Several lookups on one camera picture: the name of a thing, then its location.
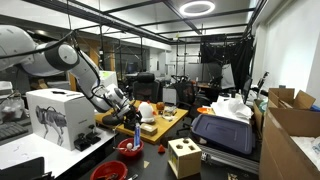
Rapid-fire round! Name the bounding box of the dark grey keyboard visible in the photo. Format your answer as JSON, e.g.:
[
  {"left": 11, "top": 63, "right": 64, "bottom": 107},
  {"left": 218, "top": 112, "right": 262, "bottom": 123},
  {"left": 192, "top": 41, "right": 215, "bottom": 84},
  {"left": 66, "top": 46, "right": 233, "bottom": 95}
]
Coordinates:
[{"left": 0, "top": 119, "right": 33, "bottom": 143}]

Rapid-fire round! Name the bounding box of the pile of white papers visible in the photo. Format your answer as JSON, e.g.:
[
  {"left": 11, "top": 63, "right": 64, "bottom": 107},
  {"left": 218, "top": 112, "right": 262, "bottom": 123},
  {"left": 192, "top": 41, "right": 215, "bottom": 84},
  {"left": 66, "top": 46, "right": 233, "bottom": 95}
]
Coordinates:
[{"left": 210, "top": 94, "right": 254, "bottom": 124}]

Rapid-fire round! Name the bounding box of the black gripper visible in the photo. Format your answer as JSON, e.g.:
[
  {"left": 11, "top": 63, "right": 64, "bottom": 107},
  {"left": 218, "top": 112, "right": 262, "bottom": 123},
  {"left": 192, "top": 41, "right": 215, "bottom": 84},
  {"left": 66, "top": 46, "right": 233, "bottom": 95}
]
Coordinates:
[{"left": 122, "top": 103, "right": 144, "bottom": 132}]

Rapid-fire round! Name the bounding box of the wooden shape sorter box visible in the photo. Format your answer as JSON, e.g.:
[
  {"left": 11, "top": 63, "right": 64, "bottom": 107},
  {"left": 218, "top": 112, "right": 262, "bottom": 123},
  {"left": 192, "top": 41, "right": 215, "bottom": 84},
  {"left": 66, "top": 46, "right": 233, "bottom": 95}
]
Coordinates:
[{"left": 167, "top": 137, "right": 203, "bottom": 180}]

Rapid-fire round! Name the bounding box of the small open cardboard box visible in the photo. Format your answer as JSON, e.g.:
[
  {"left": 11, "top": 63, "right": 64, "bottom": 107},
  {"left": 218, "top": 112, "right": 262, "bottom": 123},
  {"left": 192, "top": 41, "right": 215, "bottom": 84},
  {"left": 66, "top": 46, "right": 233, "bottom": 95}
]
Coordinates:
[{"left": 268, "top": 87, "right": 317, "bottom": 110}]

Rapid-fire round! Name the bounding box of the white side table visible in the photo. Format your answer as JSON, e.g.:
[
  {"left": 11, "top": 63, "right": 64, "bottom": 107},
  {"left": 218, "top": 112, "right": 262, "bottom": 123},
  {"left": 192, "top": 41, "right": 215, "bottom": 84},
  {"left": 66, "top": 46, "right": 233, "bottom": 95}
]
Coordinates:
[{"left": 0, "top": 127, "right": 116, "bottom": 180}]

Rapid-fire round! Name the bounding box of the black curtain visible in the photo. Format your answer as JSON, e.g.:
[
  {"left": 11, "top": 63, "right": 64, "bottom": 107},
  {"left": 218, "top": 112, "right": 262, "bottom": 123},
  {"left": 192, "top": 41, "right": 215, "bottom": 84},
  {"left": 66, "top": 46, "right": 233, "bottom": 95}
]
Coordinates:
[{"left": 199, "top": 34, "right": 255, "bottom": 92}]

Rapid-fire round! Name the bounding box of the white plush with red horns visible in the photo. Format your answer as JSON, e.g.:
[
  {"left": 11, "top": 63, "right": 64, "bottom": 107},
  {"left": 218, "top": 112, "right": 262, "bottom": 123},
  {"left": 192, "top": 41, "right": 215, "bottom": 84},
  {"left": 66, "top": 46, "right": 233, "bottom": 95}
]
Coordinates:
[{"left": 137, "top": 100, "right": 157, "bottom": 124}]

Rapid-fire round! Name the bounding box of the white reflector panel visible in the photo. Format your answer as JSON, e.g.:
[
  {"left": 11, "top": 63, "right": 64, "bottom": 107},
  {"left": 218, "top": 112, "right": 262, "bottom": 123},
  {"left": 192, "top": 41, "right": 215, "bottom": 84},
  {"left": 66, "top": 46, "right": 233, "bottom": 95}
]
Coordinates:
[{"left": 219, "top": 63, "right": 236, "bottom": 90}]

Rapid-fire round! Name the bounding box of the red bowl with white ball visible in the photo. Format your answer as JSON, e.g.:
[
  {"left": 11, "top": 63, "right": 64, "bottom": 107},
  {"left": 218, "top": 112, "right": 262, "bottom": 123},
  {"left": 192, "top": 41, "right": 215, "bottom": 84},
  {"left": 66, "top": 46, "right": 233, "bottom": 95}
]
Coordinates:
[{"left": 116, "top": 137, "right": 145, "bottom": 158}]

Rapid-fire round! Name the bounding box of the ring ceiling light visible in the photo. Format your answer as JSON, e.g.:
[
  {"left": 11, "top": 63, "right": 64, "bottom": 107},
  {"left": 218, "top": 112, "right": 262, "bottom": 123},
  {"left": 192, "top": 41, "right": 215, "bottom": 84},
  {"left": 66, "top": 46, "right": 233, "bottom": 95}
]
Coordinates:
[{"left": 179, "top": 0, "right": 216, "bottom": 18}]

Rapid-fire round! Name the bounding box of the dark blue bin lid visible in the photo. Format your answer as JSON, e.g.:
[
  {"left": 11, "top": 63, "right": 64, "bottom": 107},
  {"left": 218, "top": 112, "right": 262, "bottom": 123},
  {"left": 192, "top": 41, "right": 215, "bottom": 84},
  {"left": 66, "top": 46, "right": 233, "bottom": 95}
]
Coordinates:
[{"left": 190, "top": 113, "right": 256, "bottom": 156}]

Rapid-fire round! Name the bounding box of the small labelled cardboard box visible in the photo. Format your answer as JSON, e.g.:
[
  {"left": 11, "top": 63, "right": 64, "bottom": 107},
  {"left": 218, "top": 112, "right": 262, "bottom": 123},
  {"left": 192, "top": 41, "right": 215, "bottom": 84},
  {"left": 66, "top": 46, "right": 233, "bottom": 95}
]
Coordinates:
[{"left": 139, "top": 123, "right": 159, "bottom": 137}]

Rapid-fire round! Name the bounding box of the white box with robot dog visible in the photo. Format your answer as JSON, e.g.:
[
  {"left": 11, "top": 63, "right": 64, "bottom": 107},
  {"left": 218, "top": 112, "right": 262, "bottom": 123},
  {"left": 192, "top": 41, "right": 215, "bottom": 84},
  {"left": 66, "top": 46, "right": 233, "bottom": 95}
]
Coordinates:
[{"left": 25, "top": 88, "right": 98, "bottom": 152}]

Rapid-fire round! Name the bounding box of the red bowl with pliers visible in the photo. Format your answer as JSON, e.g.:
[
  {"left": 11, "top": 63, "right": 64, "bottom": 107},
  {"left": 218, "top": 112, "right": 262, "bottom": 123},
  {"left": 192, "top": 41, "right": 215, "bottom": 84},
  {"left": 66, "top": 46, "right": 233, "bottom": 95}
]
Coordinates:
[{"left": 89, "top": 160, "right": 129, "bottom": 180}]

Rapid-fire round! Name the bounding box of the white backed monitor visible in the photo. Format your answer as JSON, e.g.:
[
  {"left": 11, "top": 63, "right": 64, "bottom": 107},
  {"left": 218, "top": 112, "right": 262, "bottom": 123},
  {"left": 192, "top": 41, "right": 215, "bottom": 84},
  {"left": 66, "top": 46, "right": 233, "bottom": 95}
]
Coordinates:
[{"left": 99, "top": 70, "right": 119, "bottom": 89}]

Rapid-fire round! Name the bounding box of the blue toothpaste tube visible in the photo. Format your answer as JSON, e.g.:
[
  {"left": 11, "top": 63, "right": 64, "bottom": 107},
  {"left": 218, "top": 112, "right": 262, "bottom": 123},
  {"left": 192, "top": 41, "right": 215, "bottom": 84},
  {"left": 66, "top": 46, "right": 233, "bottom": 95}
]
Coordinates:
[{"left": 133, "top": 122, "right": 142, "bottom": 150}]

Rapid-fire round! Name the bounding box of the black clamp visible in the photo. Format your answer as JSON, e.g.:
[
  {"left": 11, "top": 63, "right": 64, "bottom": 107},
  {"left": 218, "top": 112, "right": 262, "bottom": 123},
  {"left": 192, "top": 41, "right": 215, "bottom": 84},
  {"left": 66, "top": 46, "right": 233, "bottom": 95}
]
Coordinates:
[
  {"left": 85, "top": 124, "right": 102, "bottom": 145},
  {"left": 73, "top": 133, "right": 91, "bottom": 152}
]

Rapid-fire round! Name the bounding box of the clear plastic container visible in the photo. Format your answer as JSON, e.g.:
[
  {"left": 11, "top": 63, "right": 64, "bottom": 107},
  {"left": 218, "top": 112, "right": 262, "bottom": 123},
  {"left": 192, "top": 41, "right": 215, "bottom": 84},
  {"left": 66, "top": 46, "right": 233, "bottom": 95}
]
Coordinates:
[{"left": 162, "top": 105, "right": 178, "bottom": 122}]

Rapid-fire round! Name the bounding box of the black wrist rest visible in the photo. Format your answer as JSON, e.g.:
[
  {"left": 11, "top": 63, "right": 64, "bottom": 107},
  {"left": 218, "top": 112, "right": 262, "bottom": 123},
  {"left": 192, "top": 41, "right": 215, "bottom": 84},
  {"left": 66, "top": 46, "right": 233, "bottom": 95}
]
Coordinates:
[{"left": 101, "top": 113, "right": 125, "bottom": 127}]

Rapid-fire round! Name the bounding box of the computer monitor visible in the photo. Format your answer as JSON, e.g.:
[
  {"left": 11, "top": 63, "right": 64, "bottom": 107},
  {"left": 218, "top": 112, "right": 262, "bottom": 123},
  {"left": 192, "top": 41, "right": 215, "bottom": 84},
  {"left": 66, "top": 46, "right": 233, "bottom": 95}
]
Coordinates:
[{"left": 241, "top": 77, "right": 254, "bottom": 105}]

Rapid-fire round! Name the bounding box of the black mesh office chair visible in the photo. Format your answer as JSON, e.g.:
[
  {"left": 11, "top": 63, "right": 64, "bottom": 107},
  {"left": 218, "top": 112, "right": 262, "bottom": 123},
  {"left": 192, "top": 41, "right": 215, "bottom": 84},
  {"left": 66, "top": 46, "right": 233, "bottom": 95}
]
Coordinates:
[{"left": 172, "top": 81, "right": 198, "bottom": 118}]

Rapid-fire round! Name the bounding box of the orange bowl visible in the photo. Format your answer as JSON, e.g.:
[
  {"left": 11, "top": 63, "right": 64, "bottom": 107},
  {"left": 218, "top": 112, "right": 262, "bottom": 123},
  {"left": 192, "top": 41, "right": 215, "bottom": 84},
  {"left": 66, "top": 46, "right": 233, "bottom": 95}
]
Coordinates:
[{"left": 196, "top": 106, "right": 214, "bottom": 115}]

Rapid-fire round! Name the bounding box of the large cardboard box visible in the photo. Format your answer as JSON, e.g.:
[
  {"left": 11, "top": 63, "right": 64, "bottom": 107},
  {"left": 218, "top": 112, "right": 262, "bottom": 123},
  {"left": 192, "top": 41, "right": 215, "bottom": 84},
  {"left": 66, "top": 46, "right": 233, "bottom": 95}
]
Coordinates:
[{"left": 259, "top": 107, "right": 320, "bottom": 180}]

